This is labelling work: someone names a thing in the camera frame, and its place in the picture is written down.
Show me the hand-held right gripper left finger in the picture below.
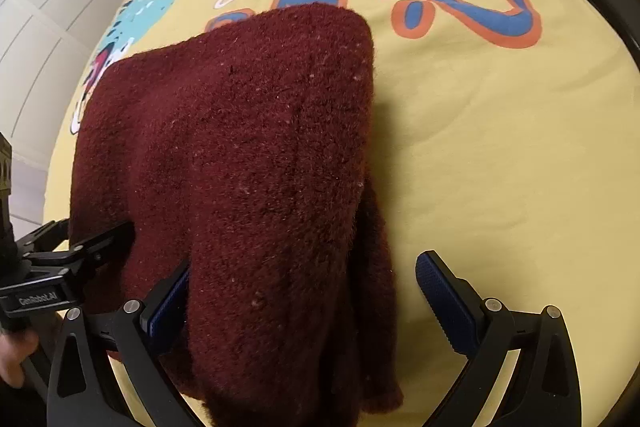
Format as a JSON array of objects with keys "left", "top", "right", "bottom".
[{"left": 46, "top": 259, "right": 201, "bottom": 427}]

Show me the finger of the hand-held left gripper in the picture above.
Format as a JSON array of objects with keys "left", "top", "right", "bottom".
[
  {"left": 15, "top": 218, "right": 72, "bottom": 258},
  {"left": 22, "top": 221, "right": 137, "bottom": 280}
]

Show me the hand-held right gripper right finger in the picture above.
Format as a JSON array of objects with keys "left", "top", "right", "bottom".
[{"left": 415, "top": 250, "right": 583, "bottom": 427}]

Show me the maroon knitted sweater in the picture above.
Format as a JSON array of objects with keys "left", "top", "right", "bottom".
[{"left": 67, "top": 3, "right": 405, "bottom": 427}]

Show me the person's left hand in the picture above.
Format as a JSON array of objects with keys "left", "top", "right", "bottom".
[{"left": 0, "top": 331, "right": 42, "bottom": 389}]

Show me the yellow printed blanket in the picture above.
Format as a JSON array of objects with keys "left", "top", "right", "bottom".
[{"left": 42, "top": 0, "right": 640, "bottom": 427}]

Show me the white panelled wardrobe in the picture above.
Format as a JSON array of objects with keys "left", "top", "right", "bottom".
[{"left": 0, "top": 0, "right": 137, "bottom": 228}]

